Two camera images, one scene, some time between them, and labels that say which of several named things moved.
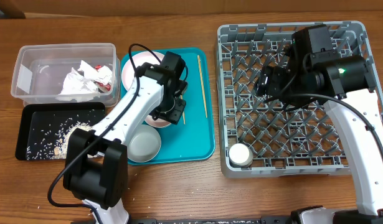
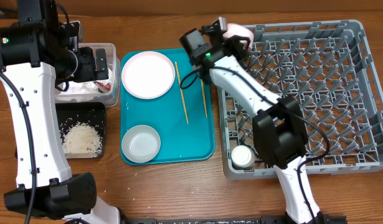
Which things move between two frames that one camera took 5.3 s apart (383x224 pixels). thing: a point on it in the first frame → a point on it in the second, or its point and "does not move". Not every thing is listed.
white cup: (240, 154) does not move
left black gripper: (174, 114) → (89, 71)
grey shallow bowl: (144, 144) does not move
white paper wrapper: (87, 80) does not move
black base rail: (276, 220) does not move
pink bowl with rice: (150, 121) → (236, 29)
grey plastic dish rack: (299, 142) does not move
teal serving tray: (193, 138) does not move
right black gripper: (268, 81) → (238, 51)
